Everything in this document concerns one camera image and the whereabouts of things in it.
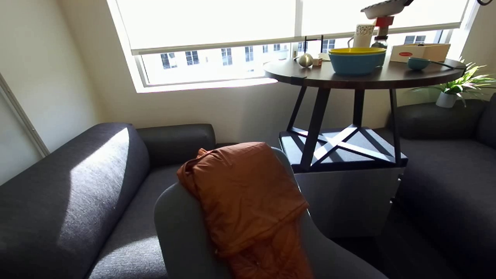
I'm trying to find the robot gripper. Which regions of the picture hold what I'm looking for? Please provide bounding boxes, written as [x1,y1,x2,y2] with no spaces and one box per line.
[361,0,414,40]

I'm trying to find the wooden box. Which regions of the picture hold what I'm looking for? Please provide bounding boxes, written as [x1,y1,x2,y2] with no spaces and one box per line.
[390,43,449,62]

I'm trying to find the white mug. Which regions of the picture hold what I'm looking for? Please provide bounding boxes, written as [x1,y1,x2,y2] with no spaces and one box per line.
[347,25,373,48]

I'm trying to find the blue and yellow bowl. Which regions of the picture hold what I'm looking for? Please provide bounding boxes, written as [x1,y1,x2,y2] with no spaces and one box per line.
[328,48,386,76]

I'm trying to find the round dark wooden table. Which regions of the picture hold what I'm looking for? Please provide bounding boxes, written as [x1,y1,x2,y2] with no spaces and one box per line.
[266,60,465,172]

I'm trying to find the small blue bowl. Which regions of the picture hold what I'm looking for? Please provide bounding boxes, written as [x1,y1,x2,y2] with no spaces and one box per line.
[407,57,429,71]

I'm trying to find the small metallic ball ornament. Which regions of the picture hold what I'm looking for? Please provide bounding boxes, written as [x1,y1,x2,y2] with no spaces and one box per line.
[297,54,314,68]

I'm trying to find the potted green plant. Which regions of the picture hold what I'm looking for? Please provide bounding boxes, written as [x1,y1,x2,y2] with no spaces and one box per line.
[435,62,496,109]

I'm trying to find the dark grey fabric sofa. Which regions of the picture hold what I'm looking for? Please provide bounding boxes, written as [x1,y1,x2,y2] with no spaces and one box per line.
[397,96,496,279]

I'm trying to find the orange jacket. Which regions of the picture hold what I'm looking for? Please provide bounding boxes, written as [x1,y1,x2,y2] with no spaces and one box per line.
[176,141,313,279]

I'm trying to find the grey armchair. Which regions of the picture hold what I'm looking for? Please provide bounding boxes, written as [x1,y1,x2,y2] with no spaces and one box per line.
[155,147,386,279]

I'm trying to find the dark grey sofa left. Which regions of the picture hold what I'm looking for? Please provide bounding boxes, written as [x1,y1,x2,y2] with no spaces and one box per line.
[0,122,215,279]

